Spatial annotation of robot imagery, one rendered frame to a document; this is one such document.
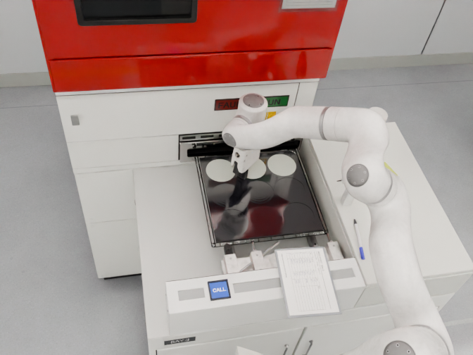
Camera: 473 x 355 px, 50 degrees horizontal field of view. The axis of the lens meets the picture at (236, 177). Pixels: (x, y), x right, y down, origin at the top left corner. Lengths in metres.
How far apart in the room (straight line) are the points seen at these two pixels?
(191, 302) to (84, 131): 0.66
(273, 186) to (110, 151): 0.56
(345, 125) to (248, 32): 0.38
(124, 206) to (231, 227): 0.56
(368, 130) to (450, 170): 2.10
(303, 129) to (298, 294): 0.44
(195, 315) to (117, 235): 0.84
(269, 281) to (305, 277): 0.10
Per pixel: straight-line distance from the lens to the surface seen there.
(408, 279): 1.19
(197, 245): 1.64
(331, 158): 1.75
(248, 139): 1.41
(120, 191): 1.93
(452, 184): 3.27
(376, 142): 1.25
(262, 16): 1.43
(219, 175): 1.71
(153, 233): 1.67
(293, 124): 1.39
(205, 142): 1.76
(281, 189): 1.71
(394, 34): 3.78
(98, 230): 2.12
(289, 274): 1.45
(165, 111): 1.65
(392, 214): 1.26
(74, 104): 1.62
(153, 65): 1.47
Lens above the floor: 2.21
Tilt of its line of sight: 50 degrees down
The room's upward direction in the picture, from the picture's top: 8 degrees clockwise
